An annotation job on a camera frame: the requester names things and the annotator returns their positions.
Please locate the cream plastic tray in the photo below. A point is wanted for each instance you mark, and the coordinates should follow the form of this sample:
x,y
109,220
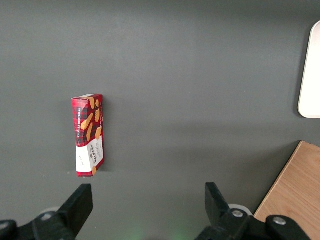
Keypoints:
x,y
311,75

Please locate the wooden drawer cabinet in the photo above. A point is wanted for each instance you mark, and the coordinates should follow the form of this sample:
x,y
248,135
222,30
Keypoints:
x,y
297,190

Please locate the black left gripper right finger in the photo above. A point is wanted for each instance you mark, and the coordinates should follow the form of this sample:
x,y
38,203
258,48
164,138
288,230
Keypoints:
x,y
225,225

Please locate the dark grey table mat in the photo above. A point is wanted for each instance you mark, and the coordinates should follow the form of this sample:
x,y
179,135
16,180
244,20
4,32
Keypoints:
x,y
175,87

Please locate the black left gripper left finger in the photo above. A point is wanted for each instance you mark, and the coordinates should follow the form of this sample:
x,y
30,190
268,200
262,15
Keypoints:
x,y
62,220

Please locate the red tartan shortbread box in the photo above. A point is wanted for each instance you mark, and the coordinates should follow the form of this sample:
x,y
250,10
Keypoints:
x,y
87,130

